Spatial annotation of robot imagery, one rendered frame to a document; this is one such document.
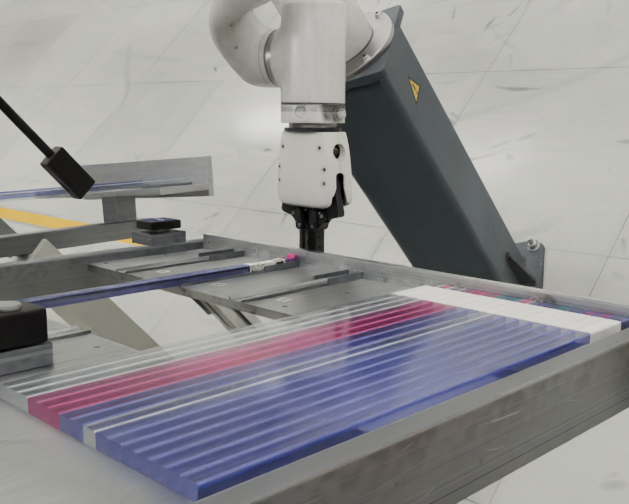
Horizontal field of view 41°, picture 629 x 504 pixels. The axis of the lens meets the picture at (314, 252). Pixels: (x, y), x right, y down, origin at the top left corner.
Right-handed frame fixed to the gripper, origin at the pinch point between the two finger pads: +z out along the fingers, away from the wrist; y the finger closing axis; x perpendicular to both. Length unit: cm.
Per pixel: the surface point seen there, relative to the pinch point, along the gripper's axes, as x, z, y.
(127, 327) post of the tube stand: 3.5, 18.4, 39.7
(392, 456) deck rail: 43, 2, -49
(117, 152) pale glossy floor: -104, -1, 211
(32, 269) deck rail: 30.2, 2.2, 19.1
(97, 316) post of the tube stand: 9.3, 15.5, 39.5
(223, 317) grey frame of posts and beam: -2.7, 14.5, 22.0
